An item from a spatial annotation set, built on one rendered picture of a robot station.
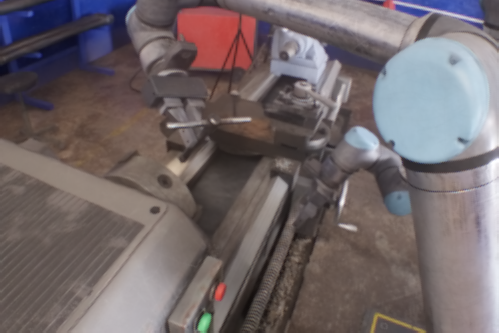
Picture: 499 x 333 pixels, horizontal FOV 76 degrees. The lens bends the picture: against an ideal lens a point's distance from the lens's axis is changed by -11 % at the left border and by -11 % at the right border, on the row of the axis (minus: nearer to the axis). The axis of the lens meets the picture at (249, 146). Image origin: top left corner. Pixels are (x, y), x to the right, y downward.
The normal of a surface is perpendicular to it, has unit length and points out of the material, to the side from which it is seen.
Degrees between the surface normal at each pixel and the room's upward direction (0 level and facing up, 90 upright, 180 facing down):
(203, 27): 90
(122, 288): 37
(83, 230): 0
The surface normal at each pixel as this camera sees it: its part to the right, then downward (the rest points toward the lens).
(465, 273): -0.43, 0.30
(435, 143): -0.76, 0.21
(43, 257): 0.07, -0.83
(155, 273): 0.71, -0.41
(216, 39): -0.01, 0.55
